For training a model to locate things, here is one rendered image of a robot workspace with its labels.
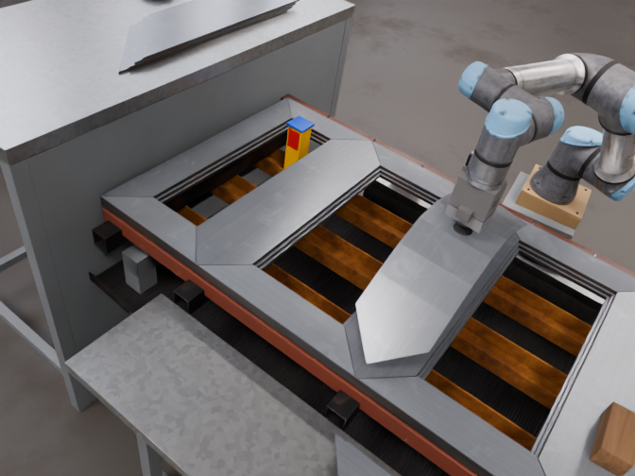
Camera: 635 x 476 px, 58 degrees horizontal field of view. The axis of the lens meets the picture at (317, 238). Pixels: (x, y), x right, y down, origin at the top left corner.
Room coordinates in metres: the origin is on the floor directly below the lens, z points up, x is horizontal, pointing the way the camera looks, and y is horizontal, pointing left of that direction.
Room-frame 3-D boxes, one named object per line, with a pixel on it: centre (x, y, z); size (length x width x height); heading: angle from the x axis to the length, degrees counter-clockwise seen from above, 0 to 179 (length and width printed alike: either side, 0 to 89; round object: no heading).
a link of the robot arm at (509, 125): (0.98, -0.31, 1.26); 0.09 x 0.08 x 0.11; 134
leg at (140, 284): (1.04, 0.46, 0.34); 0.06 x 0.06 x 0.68; 60
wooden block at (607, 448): (0.62, -0.63, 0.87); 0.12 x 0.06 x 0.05; 155
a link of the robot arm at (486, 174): (0.98, -0.31, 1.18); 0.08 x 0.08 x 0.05
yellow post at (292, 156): (1.48, 0.11, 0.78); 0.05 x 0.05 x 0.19; 60
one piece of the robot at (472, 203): (0.97, -0.30, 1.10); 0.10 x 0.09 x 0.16; 149
